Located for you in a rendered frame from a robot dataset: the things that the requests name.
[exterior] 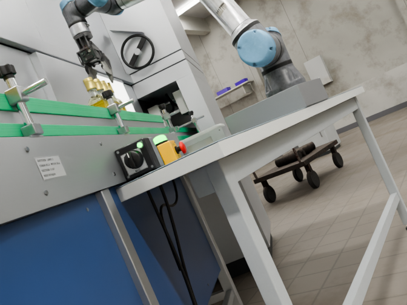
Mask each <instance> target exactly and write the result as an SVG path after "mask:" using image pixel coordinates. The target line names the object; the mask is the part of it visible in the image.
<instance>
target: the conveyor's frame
mask: <svg viewBox="0 0 407 305"><path fill-rule="evenodd" d="M159 135H165V137H166V138H167V140H168V141H169V140H174V141H175V143H176V146H177V147H178V146H179V143H178V141H177V139H176V136H175V134H173V133H171V134H130V135H123V134H118V135H90V136H44V137H0V226H2V225H6V224H8V223H11V222H13V221H16V220H20V219H22V218H26V217H28V216H31V215H34V214H37V213H39V212H42V211H46V210H48V209H51V208H54V207H57V206H60V205H63V204H65V203H68V202H72V201H74V200H77V199H79V198H83V197H86V196H88V195H91V194H95V195H98V194H100V193H103V192H105V191H109V188H112V187H114V186H117V185H120V184H123V183H126V182H129V181H131V180H127V178H126V176H125V174H124V172H123V170H122V167H121V165H120V163H119V161H118V158H117V156H116V153H115V151H116V150H117V149H119V148H121V147H123V146H125V145H128V144H130V143H132V142H134V141H136V140H139V139H141V138H145V137H152V139H154V138H155V137H157V136H159ZM136 179H137V178H136ZM132 180H134V179H132Z"/></svg>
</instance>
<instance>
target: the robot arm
mask: <svg viewBox="0 0 407 305"><path fill-rule="evenodd" d="M142 1H145V0H62V1H61V2H60V4H59V6H60V8H61V12H62V15H63V17H64V19H65V21H66V23H67V25H68V27H69V29H70V33H71V35H72V37H73V39H74V40H75V42H76V43H77V45H78V48H79V52H77V53H76V54H77V56H78V58H79V57H80V58H79V61H80V63H81V65H83V66H85V70H86V72H87V74H88V77H92V79H93V80H94V79H97V70H95V69H93V68H92V67H95V66H96V65H97V64H98V65H99V64H101V67H102V69H103V70H105V72H106V74H107V75H108V77H109V80H110V81H111V83H113V71H112V67H111V63H110V60H109V58H108V57H107V56H106V55H105V53H103V52H102V51H101V50H100V49H99V48H98V47H97V46H95V44H94V43H93V42H92V41H91V39H92V38H93V35H92V33H91V30H90V28H89V26H90V24H88V23H87V20H86V17H88V16H90V15H91V14H92V13H94V12H98V13H105V14H108V15H112V16H118V15H121V14H122V13H123V11H124V10H125V9H127V8H129V7H131V6H134V5H136V4H138V3H140V2H142ZM199 1H200V2H201V3H202V4H203V5H204V6H205V8H206V9H207V10H208V11H209V12H210V13H211V14H212V15H213V17H214V18H215V19H216V20H217V21H218V23H219V24H220V25H221V26H222V27H223V28H224V29H225V30H226V31H227V33H228V34H229V35H230V36H231V37H232V40H231V44H232V45H233V47H234V48H235V49H236V50H237V52H238V55H239V57H240V58H241V60H242V61H243V62H244V63H246V64H247V65H249V66H251V67H259V69H260V71H261V73H262V76H263V78H264V83H265V95H266V98H269V97H271V96H273V95H275V94H277V93H279V92H281V91H284V90H286V89H288V88H291V87H293V86H295V85H297V84H301V83H303V82H306V80H305V78H304V76H303V75H302V74H301V73H300V72H299V71H298V69H297V68H296V67H295V66H294V65H293V62H292V60H291V58H290V55H289V53H288V50H287V49H286V46H285V44H284V42H283V39H282V35H281V34H280V32H279V31H278V29H277V28H276V27H267V28H265V27H264V26H263V25H262V24H261V23H260V22H259V21H258V20H257V19H250V18H249V17H248V16H247V14H246V13H245V12H244V11H243V10H242V9H241V8H240V7H239V6H238V5H237V3H236V2H235V1H234V0H199ZM80 59H81V60H80ZM81 61H82V62H81ZM84 64H85V65H84Z"/></svg>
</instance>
